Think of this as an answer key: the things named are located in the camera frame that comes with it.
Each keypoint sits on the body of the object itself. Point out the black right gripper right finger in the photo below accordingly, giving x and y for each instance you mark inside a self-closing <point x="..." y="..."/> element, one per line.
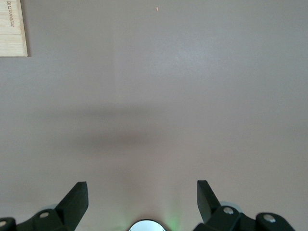
<point x="207" y="204"/>

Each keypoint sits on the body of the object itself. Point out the brown table mat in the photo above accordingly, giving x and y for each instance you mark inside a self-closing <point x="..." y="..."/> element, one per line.
<point x="154" y="96"/>

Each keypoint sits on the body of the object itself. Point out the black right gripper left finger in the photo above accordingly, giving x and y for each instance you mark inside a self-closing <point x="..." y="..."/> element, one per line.
<point x="69" y="207"/>

